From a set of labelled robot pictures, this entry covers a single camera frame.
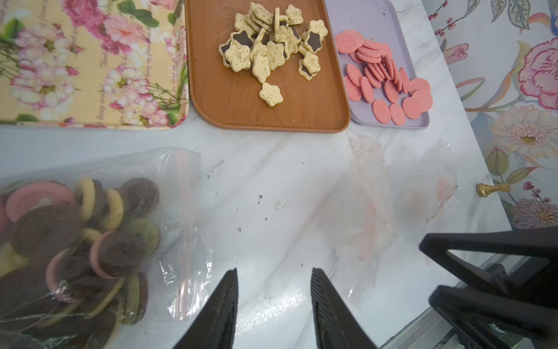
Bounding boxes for bag of brown cookies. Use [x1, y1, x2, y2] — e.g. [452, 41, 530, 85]
[1, 148, 212, 348]

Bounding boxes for small brass knob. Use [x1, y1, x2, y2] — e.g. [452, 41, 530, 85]
[476, 183, 511, 198]

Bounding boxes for floral pattern tray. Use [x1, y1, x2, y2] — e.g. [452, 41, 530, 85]
[1, 1, 189, 130]

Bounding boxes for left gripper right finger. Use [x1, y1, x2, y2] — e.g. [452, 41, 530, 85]
[310, 268, 377, 349]

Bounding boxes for bag of pink cookies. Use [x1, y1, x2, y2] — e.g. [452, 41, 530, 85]
[388, 139, 458, 226]

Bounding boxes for bag of cream cookies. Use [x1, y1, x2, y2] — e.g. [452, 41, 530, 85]
[317, 134, 396, 305]

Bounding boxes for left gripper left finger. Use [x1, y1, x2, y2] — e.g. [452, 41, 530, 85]
[174, 269, 238, 349]

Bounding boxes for lilac plastic tray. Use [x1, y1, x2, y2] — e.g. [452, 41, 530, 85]
[325, 1, 430, 130]

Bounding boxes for pile of cream star cookies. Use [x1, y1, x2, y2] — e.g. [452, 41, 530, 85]
[218, 2, 329, 108]

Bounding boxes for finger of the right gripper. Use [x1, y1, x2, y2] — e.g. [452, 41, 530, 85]
[419, 227, 557, 297]
[429, 286, 557, 348]

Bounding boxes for pile of pink cookies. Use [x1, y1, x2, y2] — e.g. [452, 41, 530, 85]
[335, 30, 434, 127]

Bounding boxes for brown wooden tray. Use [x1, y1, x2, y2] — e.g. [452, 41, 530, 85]
[185, 1, 351, 133]

